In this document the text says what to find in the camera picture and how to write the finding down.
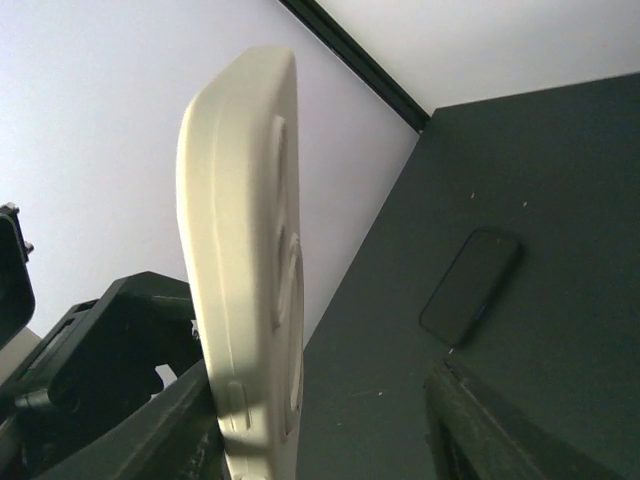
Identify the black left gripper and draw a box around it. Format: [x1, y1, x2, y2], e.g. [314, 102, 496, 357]
[14, 272, 200, 415]

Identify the left black frame post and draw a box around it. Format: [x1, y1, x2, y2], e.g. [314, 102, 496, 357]
[279, 0, 430, 134]

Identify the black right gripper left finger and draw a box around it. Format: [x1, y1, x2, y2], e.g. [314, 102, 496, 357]
[40, 367, 223, 480]

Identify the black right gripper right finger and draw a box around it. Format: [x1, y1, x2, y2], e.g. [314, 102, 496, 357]
[425, 359, 639, 479]

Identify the phone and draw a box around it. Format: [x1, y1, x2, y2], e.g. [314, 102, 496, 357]
[176, 45, 304, 479]
[419, 229, 523, 347]

